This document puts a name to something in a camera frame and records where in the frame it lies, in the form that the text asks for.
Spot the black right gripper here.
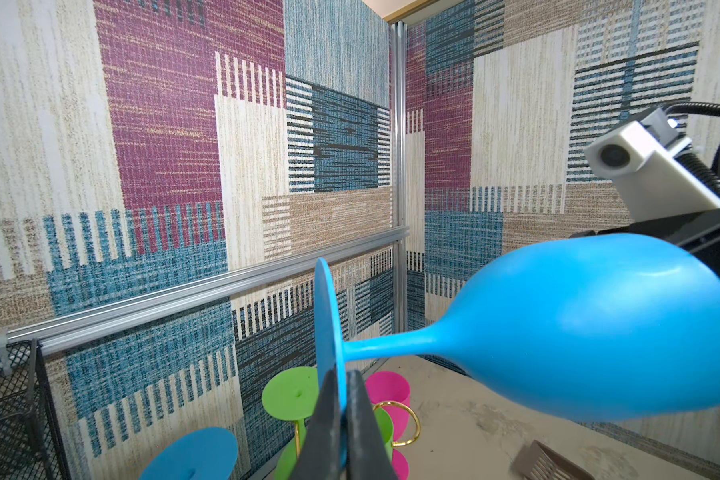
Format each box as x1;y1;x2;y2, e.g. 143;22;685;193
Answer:
571;209;720;278

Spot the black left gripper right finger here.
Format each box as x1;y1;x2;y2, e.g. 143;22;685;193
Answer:
346;370;397;480

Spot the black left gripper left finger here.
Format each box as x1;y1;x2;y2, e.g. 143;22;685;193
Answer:
289;369;341;480

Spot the pink wine glass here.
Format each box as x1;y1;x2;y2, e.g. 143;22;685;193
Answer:
365;371;411;480

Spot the blue wine glass front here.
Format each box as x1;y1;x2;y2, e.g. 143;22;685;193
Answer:
314;234;720;422

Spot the blue wine glass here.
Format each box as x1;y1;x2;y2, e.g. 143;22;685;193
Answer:
314;234;720;422
140;427;239;480

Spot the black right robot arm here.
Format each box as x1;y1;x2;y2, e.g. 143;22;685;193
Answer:
583;101;720;278

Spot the green wine glass back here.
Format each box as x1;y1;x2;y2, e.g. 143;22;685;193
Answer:
261;366;395;480

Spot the blue wine glass back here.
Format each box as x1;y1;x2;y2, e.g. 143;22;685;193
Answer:
140;427;239;480

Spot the black mesh shelf rack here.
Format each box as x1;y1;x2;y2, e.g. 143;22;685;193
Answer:
0;340;71;479

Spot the brown slotted scoop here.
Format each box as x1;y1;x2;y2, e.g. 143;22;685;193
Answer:
511;440;594;480

